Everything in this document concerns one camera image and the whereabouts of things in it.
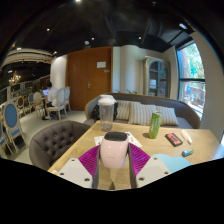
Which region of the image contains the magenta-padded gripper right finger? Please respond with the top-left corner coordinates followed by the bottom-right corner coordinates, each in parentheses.
top-left (127, 142), bottom-right (173, 189)

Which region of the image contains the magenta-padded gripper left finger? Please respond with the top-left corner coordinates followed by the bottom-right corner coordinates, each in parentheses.
top-left (57, 144), bottom-right (101, 190)

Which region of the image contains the pink and black computer mouse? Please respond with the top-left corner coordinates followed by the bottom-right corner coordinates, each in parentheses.
top-left (99, 131), bottom-right (130, 169)

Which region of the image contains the green drink can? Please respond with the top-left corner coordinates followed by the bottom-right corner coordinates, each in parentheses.
top-left (147, 110), bottom-right (163, 140)

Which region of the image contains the grey tufted armchair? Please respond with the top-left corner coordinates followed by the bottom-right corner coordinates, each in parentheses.
top-left (28, 120), bottom-right (92, 171)

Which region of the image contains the black and red flat case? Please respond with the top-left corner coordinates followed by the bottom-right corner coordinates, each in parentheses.
top-left (164, 132), bottom-right (184, 148)

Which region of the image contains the black bag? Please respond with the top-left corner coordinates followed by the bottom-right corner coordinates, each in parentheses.
top-left (91, 101), bottom-right (119, 122)

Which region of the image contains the small teal object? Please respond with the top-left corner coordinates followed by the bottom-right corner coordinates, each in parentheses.
top-left (181, 148), bottom-right (195, 158)

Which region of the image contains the clear shaker bottle white lid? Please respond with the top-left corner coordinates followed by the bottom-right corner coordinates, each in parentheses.
top-left (97, 94), bottom-right (118, 132)

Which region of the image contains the white tube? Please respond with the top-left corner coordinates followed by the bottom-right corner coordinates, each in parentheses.
top-left (180, 129), bottom-right (193, 145)

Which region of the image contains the brown curved sofa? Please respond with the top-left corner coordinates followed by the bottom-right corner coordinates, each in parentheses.
top-left (84, 92), bottom-right (202, 130)

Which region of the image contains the white round-back chair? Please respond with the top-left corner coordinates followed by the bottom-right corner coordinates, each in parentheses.
top-left (46, 87), bottom-right (67, 121)

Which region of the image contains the person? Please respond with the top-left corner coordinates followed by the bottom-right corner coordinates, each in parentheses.
top-left (42, 81), bottom-right (60, 120)

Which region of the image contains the brown wooden door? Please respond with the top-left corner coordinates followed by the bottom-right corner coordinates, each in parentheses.
top-left (65, 46), bottom-right (114, 112)

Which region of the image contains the glass-door cabinet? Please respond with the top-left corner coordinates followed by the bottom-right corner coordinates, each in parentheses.
top-left (143, 55), bottom-right (171, 98)

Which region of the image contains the group of blue round-back chairs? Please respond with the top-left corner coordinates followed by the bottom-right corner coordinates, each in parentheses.
top-left (0, 93), bottom-right (46, 158)

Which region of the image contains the large window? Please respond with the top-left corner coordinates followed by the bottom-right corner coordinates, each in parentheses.
top-left (176, 40), bottom-right (206, 119)

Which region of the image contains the chandelier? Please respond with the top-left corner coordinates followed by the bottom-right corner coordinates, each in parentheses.
top-left (8, 70), bottom-right (22, 87)

